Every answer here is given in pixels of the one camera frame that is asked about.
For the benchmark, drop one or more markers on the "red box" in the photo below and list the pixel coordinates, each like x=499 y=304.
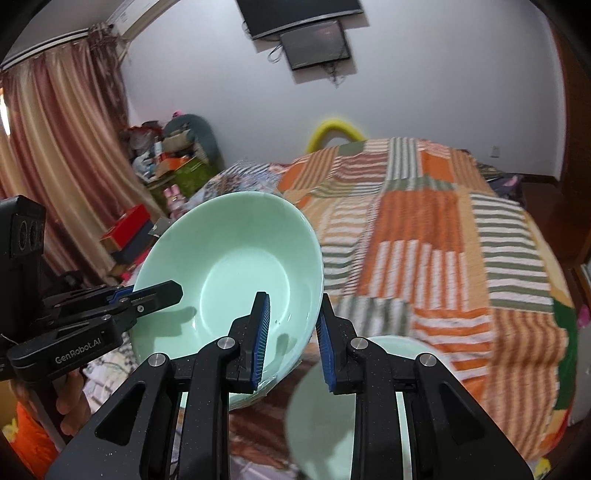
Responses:
x=131 y=221

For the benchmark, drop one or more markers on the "green bowl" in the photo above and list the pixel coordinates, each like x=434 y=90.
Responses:
x=240 y=258

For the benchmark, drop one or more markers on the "striped brown curtain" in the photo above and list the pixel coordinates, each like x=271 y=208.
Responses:
x=60 y=138

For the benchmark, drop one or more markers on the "brown wooden door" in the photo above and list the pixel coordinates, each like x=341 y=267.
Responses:
x=575 y=161

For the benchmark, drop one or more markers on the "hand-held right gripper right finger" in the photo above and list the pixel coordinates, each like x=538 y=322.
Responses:
x=325 y=350

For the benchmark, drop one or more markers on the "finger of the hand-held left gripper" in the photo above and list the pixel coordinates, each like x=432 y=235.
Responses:
x=78 y=297
x=157 y=295

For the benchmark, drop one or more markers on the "person's left hand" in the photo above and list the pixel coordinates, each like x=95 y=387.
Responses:
x=76 y=406

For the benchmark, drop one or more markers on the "checkered patchwork blanket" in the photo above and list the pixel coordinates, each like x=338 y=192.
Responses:
x=240 y=180

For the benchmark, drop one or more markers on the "black wall television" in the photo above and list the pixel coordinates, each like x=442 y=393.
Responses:
x=300 y=14

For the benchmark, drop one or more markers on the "white printed bedsheet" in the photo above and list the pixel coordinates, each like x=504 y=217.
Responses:
x=111 y=374

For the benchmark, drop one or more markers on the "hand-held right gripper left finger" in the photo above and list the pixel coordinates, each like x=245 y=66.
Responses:
x=261 y=341

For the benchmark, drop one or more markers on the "green cardboard box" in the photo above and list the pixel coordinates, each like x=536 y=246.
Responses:
x=184 y=177

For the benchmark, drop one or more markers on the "orange box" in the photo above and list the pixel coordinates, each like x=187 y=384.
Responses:
x=173 y=166

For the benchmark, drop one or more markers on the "yellow curved foam tube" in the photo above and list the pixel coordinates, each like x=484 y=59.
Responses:
x=318 y=131

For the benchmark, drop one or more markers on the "green plate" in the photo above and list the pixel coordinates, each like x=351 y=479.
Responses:
x=318 y=415

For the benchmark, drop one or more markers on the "striped patchwork cloth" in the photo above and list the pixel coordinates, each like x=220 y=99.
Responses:
x=438 y=254

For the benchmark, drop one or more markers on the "small wall monitor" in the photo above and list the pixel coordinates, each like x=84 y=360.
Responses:
x=316 y=44

